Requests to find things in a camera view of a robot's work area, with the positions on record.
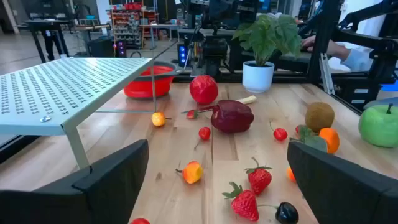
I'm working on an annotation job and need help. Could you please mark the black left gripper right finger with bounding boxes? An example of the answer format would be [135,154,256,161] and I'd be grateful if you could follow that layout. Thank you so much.
[287,141,398,224]

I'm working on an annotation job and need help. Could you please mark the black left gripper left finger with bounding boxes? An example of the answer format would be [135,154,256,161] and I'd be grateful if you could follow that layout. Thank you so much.
[0,139,150,224]

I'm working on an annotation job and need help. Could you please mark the orange tangerine green leaf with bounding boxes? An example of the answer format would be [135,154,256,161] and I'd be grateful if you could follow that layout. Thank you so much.
[289,127,340,155]

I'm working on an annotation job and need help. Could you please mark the small red fruit leafy sprig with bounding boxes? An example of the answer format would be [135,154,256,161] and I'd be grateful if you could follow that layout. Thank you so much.
[294,124,315,141]

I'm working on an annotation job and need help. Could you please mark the green apple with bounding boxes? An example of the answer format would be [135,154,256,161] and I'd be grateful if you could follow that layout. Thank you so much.
[358,103,398,149]

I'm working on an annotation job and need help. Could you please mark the brown kiwi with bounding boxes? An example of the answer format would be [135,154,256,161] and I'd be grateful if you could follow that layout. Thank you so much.
[305,101,336,134]

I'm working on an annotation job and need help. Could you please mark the red strawberry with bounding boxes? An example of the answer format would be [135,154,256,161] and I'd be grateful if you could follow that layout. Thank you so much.
[221,181,260,222]
[244,156,273,196]

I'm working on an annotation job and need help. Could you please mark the small red fruit green stem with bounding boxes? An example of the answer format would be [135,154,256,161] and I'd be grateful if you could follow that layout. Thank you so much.
[185,108,211,121]

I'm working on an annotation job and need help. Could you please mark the red colander grey rim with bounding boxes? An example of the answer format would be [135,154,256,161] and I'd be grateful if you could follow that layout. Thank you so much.
[123,60,183,100]

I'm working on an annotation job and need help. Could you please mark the black cherry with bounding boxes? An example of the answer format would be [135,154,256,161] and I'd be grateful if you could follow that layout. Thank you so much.
[257,201,300,224]

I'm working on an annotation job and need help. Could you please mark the computer with blue lights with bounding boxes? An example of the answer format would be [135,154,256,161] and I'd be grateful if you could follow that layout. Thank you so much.
[177,43,188,68]

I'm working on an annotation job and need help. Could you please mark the green monstera leaf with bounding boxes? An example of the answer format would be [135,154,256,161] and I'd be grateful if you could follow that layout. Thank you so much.
[232,14,302,93]

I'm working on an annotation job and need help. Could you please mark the grey background table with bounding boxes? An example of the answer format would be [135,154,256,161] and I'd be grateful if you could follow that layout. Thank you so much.
[139,23,183,50]

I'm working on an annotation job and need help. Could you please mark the person's hand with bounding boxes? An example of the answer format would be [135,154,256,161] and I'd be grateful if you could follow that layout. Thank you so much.
[302,35,324,53]

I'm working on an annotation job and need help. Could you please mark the storage rack red bins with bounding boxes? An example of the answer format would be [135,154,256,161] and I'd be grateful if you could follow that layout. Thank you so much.
[108,2,158,47]

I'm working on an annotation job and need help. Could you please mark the dark red apple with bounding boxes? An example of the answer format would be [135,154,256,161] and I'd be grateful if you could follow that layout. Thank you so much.
[210,99,255,134]

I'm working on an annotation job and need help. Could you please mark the green perforated metal shelf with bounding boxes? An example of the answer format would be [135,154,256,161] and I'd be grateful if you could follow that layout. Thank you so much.
[0,57,158,170]

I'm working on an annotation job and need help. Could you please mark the person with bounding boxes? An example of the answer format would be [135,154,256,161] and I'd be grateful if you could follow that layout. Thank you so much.
[313,0,388,74]

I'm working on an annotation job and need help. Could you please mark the black computer tower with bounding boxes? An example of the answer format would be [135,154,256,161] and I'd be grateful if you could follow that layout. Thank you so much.
[88,37,127,58]

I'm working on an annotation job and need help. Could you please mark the black background table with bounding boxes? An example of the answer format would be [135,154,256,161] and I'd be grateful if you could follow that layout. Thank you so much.
[24,19,73,63]

